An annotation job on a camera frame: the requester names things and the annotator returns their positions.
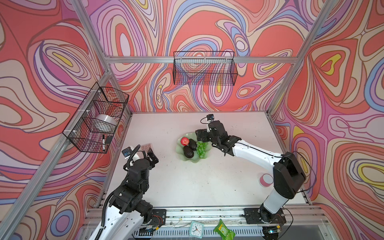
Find green fake grape bunch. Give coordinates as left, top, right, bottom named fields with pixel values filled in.
left=196, top=141, right=208, bottom=159

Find dark avocado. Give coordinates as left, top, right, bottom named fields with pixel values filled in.
left=188, top=139, right=197, bottom=151
left=183, top=146, right=195, bottom=159

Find red fake apple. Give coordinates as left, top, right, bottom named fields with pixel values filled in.
left=180, top=137, right=190, bottom=146

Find light green scalloped fruit bowl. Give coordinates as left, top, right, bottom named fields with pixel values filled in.
left=176, top=133, right=213, bottom=163

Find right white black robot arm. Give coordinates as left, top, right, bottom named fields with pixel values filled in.
left=195, top=120, right=306, bottom=223

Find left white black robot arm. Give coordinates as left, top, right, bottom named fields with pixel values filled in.
left=89, top=145, right=159, bottom=240

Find black marker in basket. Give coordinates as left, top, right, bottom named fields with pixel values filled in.
left=102, top=135, right=106, bottom=152

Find pink tape roll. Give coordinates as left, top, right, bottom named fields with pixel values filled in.
left=259, top=174, right=274, bottom=188

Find small teal clock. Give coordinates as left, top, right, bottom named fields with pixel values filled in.
left=189, top=221, right=205, bottom=239

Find green snack packet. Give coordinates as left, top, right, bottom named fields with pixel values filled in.
left=214, top=219, right=236, bottom=240

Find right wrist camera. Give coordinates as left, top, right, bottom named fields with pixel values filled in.
left=206, top=114, right=215, bottom=121

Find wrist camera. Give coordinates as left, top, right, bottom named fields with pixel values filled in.
left=122, top=147, right=132, bottom=159
left=206, top=114, right=215, bottom=121

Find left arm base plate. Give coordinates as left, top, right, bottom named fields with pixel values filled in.
left=144, top=209, right=167, bottom=228

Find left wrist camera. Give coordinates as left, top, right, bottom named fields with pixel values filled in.
left=122, top=147, right=132, bottom=159

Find black wire basket back wall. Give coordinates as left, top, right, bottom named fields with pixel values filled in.
left=173, top=50, right=238, bottom=86

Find black wire basket wall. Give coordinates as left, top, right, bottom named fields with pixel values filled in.
left=173, top=50, right=238, bottom=86
left=63, top=83, right=129, bottom=154

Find black wire basket left wall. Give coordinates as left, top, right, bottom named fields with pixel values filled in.
left=63, top=83, right=129, bottom=154

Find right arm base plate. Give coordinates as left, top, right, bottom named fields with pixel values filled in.
left=242, top=208, right=287, bottom=226

